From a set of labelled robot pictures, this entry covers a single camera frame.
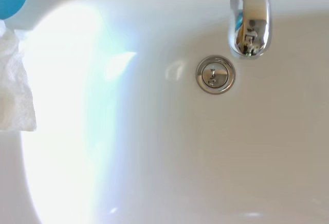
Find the white paper tissue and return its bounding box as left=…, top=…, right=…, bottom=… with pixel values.
left=0, top=20, right=38, bottom=133

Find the white ceramic sink basin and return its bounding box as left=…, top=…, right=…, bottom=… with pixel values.
left=0, top=0, right=329, bottom=224

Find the chrome sink drain stopper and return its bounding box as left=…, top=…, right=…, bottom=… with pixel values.
left=196, top=55, right=236, bottom=93

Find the chrome sink faucet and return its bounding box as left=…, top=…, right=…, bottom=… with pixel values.
left=225, top=0, right=272, bottom=60

